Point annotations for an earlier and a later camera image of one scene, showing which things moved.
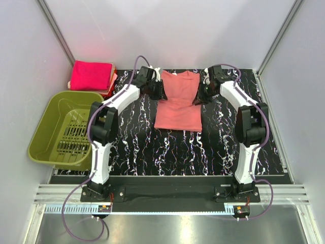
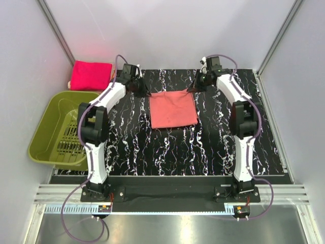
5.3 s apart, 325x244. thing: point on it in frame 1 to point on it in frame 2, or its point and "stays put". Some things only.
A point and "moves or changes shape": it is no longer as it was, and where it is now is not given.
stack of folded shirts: (94, 77) stays put
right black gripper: (199, 99) to (196, 87)
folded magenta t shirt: (89, 75) stays put
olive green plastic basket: (61, 137) stays put
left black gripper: (160, 94) to (144, 92)
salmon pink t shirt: (177, 112) moves or changes shape
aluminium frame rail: (57, 31) stays put
